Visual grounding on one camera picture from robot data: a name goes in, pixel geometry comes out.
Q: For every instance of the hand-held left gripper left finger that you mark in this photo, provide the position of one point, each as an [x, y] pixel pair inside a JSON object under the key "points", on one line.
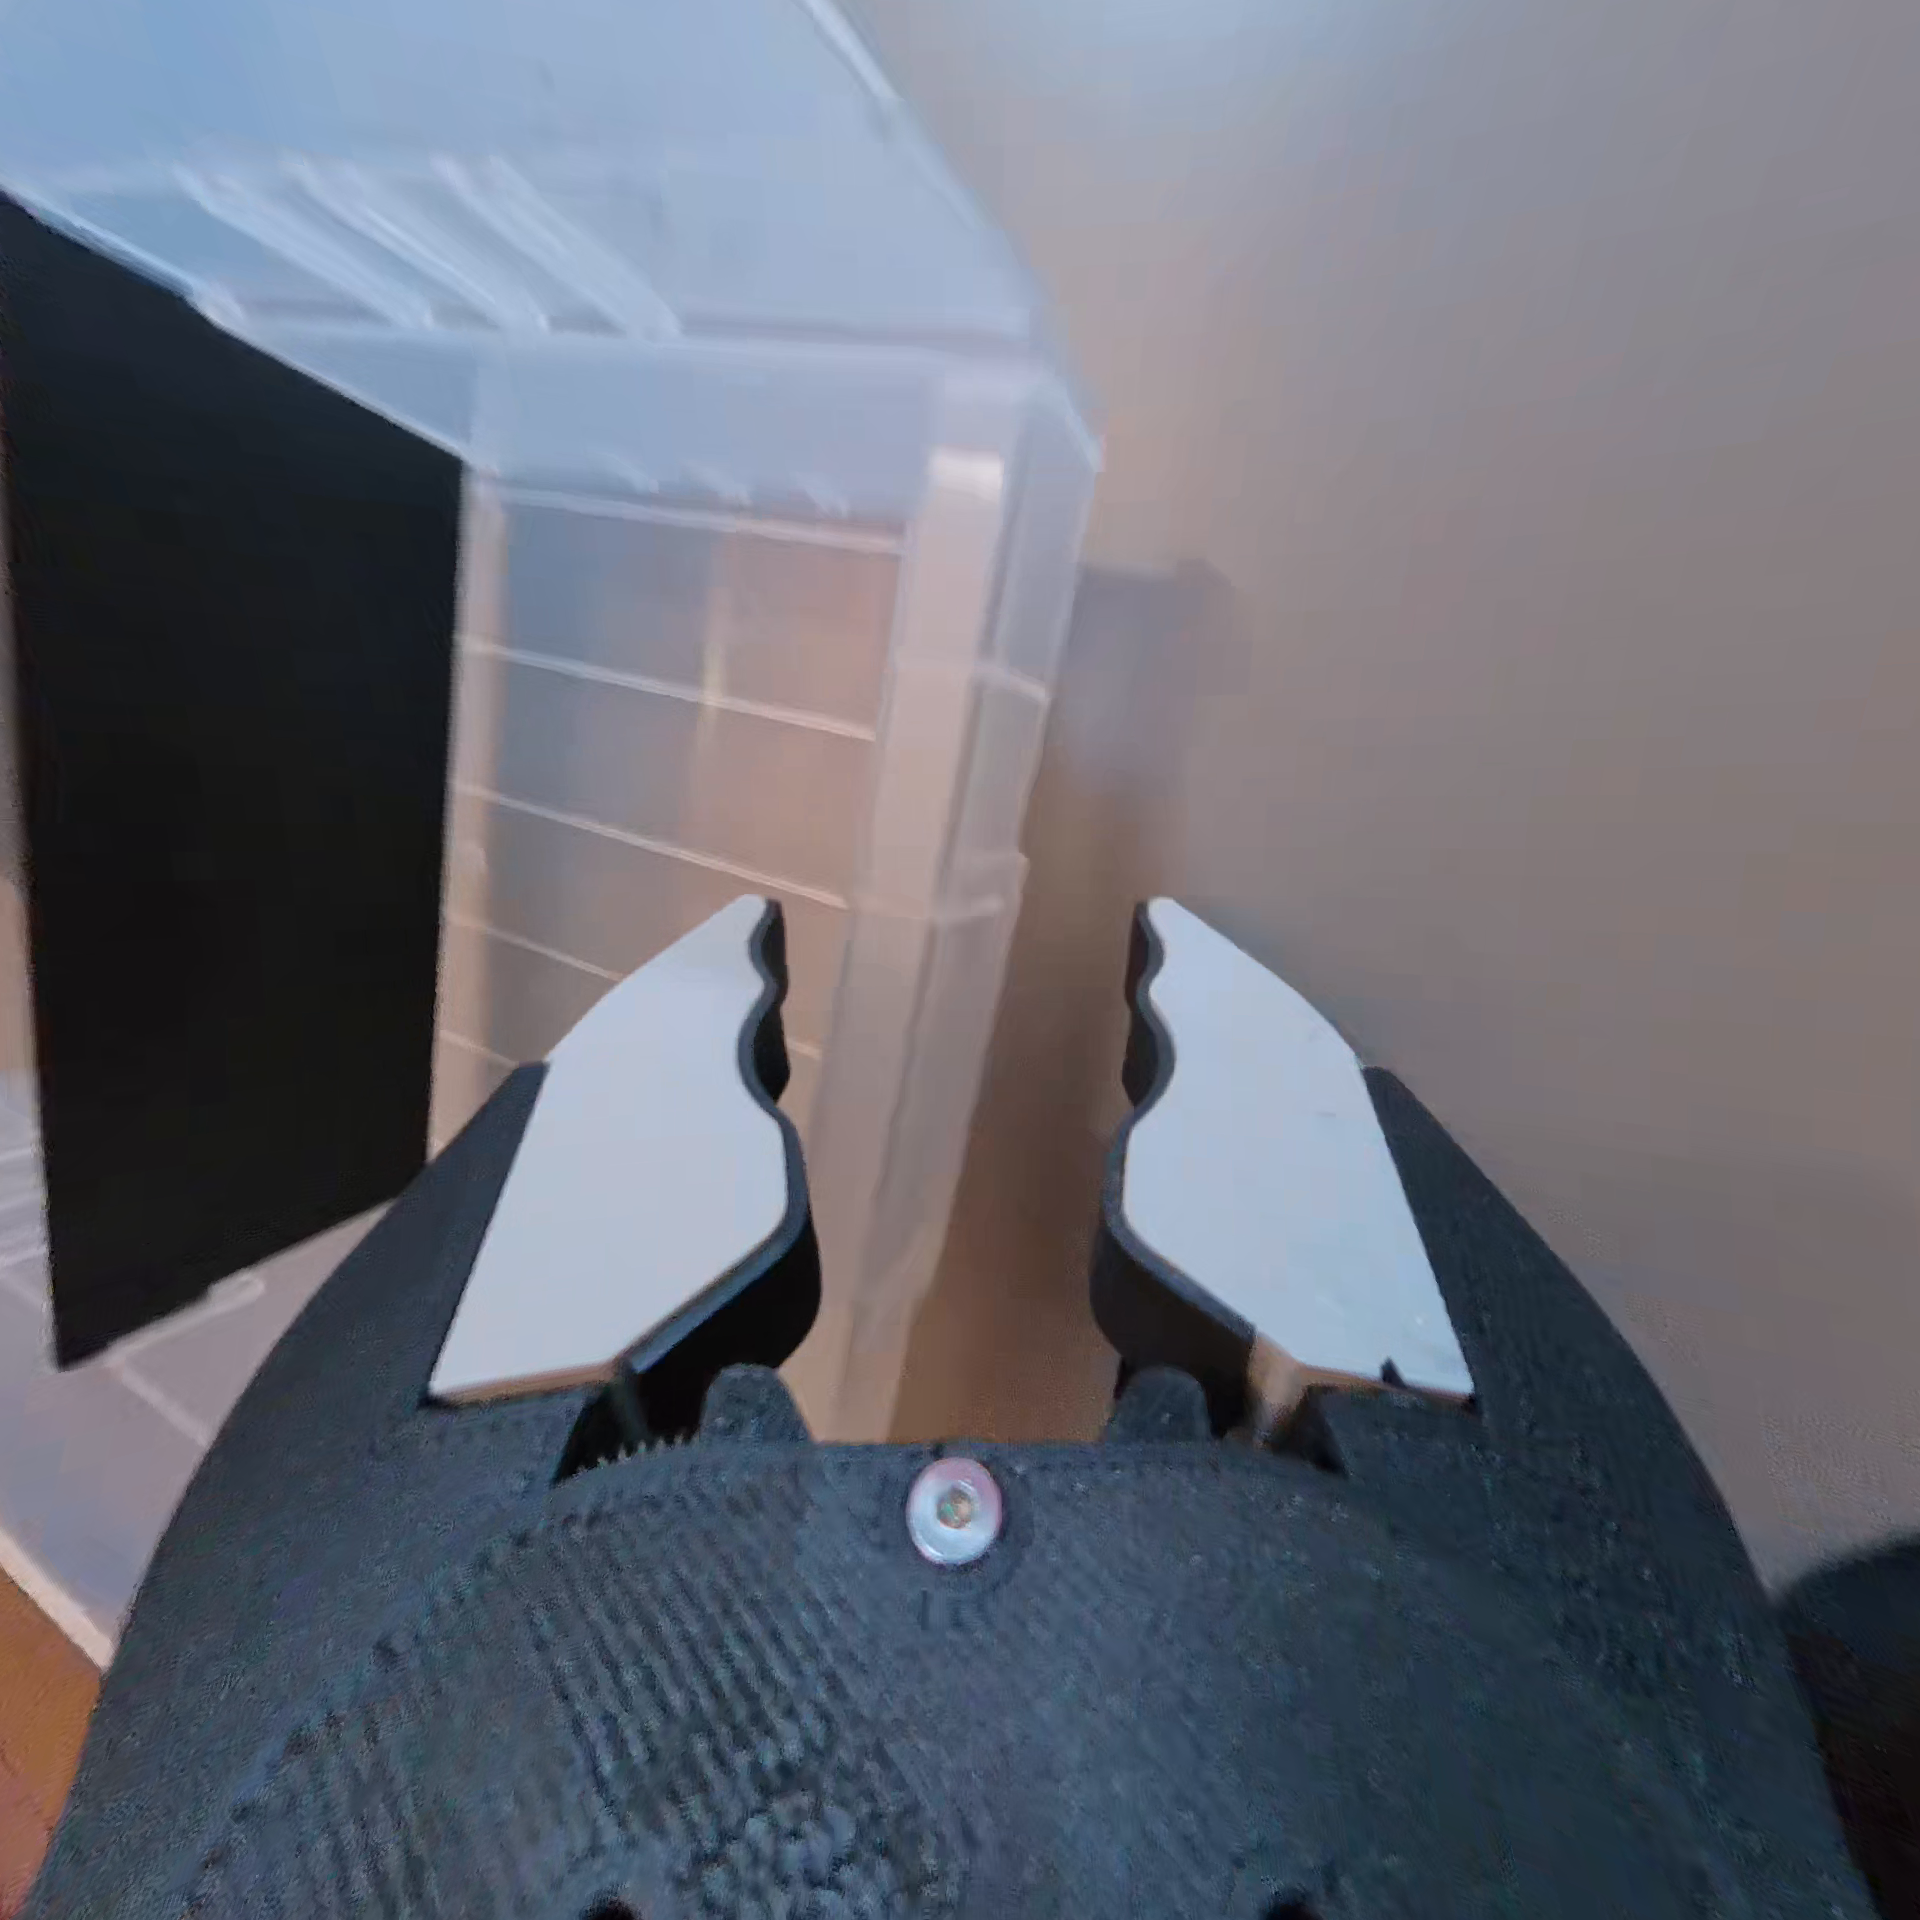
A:
{"points": [[630, 1200]]}

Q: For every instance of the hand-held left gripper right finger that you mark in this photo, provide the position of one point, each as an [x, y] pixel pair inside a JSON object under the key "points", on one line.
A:
{"points": [[1291, 1200]]}

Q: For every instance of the clear plastic bin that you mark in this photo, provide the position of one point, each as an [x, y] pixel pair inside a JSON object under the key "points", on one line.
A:
{"points": [[676, 600]]}

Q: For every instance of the black bin divider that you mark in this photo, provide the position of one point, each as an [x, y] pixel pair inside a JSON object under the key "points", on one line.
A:
{"points": [[226, 750]]}

